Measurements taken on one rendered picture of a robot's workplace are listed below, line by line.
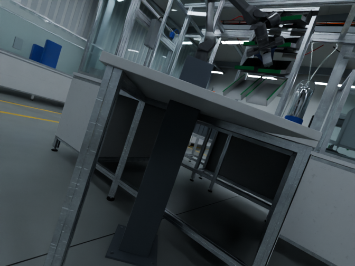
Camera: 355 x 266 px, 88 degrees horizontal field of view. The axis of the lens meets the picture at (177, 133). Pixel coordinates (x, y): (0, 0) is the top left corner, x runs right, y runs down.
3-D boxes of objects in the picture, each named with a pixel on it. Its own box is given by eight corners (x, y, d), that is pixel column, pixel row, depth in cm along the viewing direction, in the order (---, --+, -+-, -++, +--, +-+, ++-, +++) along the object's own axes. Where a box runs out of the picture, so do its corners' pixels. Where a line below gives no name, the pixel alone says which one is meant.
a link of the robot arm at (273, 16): (252, 11, 91) (272, -2, 91) (245, 20, 100) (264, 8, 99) (263, 31, 92) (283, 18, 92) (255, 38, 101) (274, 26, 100)
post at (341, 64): (310, 154, 188) (364, 20, 179) (300, 151, 193) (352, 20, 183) (309, 154, 192) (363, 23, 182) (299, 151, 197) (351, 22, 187)
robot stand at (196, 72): (174, 94, 90) (187, 54, 89) (172, 96, 104) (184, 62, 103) (200, 103, 92) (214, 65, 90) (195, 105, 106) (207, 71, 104)
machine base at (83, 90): (81, 174, 164) (110, 82, 158) (49, 149, 197) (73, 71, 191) (167, 167, 283) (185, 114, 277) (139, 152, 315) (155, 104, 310)
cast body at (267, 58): (272, 61, 99) (269, 49, 99) (263, 64, 101) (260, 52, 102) (273, 65, 106) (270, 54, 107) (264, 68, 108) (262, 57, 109)
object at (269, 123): (99, 60, 50) (102, 49, 50) (140, 95, 140) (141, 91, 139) (319, 141, 58) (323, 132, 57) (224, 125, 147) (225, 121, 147)
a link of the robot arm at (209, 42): (197, 48, 92) (202, 35, 91) (195, 54, 101) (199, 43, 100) (210, 53, 92) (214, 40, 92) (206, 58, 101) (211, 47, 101)
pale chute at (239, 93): (241, 100, 113) (241, 94, 111) (223, 97, 122) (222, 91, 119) (262, 82, 127) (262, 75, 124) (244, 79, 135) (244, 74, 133)
